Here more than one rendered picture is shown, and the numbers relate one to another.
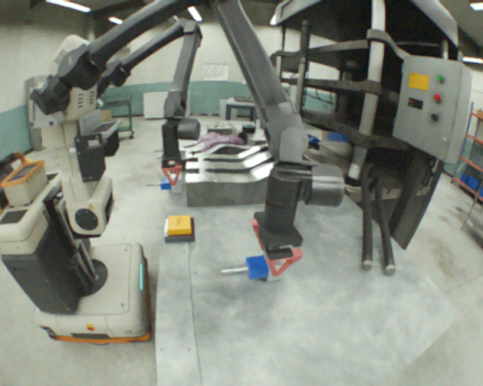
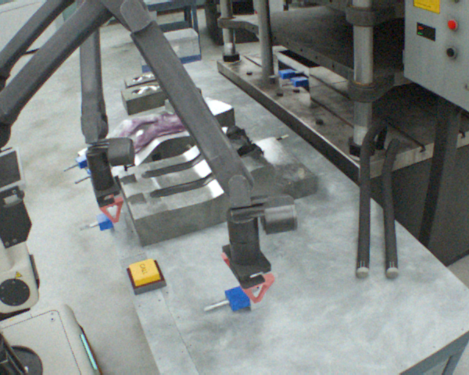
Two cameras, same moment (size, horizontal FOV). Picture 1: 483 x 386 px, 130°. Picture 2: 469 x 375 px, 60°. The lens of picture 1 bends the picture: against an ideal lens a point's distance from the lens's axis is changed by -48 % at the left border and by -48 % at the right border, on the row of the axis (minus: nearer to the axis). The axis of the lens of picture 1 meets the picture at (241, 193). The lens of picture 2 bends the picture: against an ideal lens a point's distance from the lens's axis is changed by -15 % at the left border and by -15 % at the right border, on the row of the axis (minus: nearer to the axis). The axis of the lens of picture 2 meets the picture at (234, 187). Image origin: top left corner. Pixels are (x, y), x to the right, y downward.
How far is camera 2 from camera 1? 0.53 m
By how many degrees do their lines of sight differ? 6
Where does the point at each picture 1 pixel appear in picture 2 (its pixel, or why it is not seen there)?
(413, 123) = (427, 60)
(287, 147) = (236, 194)
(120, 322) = not seen: outside the picture
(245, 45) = (177, 92)
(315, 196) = (270, 228)
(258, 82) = (198, 133)
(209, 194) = (165, 225)
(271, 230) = (240, 263)
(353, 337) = (344, 346)
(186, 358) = not seen: outside the picture
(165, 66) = not seen: outside the picture
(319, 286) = (306, 305)
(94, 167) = (17, 226)
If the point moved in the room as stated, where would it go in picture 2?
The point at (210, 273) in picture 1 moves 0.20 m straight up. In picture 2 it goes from (193, 314) to (177, 244)
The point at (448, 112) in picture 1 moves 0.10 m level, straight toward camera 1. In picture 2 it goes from (468, 45) to (458, 52)
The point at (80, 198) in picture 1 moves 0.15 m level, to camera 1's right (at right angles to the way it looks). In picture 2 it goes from (2, 268) to (49, 263)
